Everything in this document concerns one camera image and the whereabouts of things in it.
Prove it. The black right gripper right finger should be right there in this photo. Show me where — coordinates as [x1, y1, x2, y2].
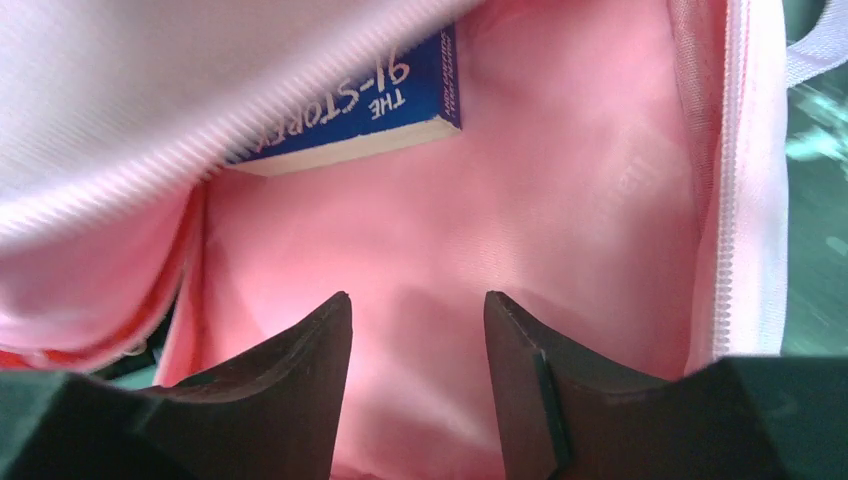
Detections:
[484, 291, 847, 479]

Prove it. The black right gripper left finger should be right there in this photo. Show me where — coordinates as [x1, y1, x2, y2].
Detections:
[1, 292, 352, 479]

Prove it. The pink student backpack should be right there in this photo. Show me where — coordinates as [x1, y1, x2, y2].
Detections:
[1, 1, 847, 479]

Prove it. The blue 91-storey treehouse book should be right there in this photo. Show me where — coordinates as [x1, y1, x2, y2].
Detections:
[227, 25, 461, 176]

